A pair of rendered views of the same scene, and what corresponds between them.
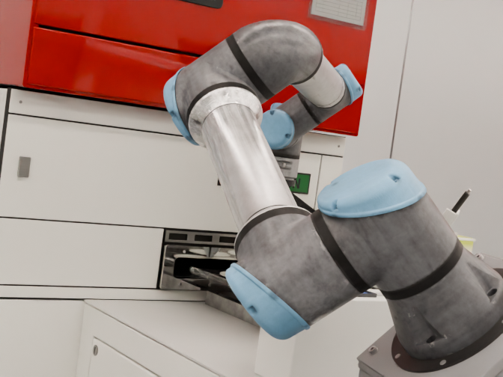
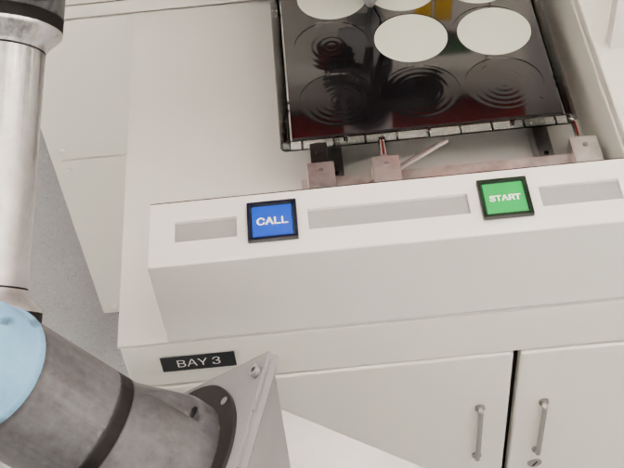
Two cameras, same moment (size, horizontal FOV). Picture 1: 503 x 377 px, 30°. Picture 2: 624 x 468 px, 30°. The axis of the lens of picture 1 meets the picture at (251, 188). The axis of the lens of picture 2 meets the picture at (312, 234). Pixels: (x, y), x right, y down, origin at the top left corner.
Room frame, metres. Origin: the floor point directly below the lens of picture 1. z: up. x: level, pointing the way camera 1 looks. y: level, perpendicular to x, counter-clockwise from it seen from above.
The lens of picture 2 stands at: (0.82, -0.71, 1.93)
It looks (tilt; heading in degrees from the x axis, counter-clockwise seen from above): 49 degrees down; 35
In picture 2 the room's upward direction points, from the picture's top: 6 degrees counter-clockwise
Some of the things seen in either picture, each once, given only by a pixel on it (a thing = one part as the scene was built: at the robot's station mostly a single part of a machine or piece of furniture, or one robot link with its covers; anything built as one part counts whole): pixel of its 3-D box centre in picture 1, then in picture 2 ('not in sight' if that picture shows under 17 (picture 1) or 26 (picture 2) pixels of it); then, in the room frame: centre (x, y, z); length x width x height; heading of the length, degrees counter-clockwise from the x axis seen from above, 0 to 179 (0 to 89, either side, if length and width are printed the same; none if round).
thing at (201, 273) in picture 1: (237, 286); (278, 54); (1.82, 0.00, 0.90); 0.37 x 0.01 x 0.01; 34
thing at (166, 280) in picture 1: (248, 270); not in sight; (2.08, -0.02, 0.89); 0.44 x 0.02 x 0.10; 124
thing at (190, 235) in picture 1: (251, 241); not in sight; (2.09, -0.01, 0.96); 0.44 x 0.01 x 0.02; 124
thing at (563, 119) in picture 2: not in sight; (428, 132); (1.77, -0.25, 0.90); 0.38 x 0.01 x 0.01; 124
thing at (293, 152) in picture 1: (284, 131); not in sight; (1.95, -0.05, 1.21); 0.09 x 0.08 x 0.11; 169
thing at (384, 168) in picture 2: not in sight; (388, 186); (1.67, -0.25, 0.89); 0.08 x 0.03 x 0.03; 34
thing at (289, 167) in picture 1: (280, 168); not in sight; (1.95, -0.05, 1.13); 0.08 x 0.08 x 0.05
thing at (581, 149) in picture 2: not in sight; (589, 166); (1.80, -0.45, 0.89); 0.08 x 0.03 x 0.03; 34
